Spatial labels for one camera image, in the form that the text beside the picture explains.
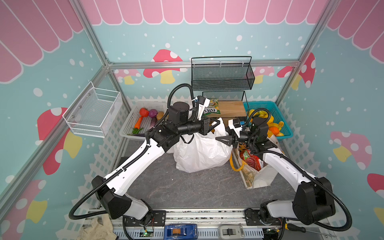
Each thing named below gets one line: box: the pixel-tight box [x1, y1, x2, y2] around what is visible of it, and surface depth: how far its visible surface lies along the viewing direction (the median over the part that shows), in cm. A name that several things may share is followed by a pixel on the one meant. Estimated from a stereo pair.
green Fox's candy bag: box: [203, 98, 221, 116], surface depth 99 cm
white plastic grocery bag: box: [167, 117, 233, 173], surface depth 77 cm
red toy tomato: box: [139, 107, 150, 117], surface depth 115 cm
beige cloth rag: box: [78, 213, 118, 240], surface depth 72 cm
